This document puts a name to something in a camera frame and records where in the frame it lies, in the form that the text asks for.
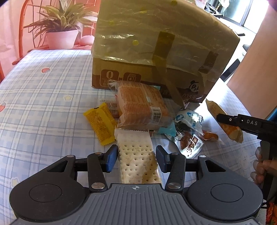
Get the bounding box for tan bread snack packet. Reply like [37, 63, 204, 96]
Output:
[206, 99, 244, 143]

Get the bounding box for silver dried tofu packet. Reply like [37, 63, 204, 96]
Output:
[174, 130, 204, 159]

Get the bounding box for clear soda cracker pack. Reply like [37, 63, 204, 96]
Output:
[115, 128, 162, 184]

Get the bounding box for white blue unicorn snack pack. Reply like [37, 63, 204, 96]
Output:
[158, 108, 204, 141]

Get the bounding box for person's right hand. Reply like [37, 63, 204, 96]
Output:
[250, 147, 277, 185]

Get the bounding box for orange sausage snack packet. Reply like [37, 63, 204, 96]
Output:
[199, 130, 219, 141]

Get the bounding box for yellow snack bar wrapper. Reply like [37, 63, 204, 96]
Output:
[83, 103, 117, 146]

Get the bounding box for wooden headboard panel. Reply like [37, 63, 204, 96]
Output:
[227, 6, 276, 119]

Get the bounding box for small clear brown snack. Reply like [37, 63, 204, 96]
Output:
[99, 98, 119, 118]

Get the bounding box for orange biscuit pack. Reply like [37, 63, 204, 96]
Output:
[108, 80, 172, 131]

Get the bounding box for taped cardboard box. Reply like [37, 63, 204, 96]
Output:
[92, 1, 239, 105]

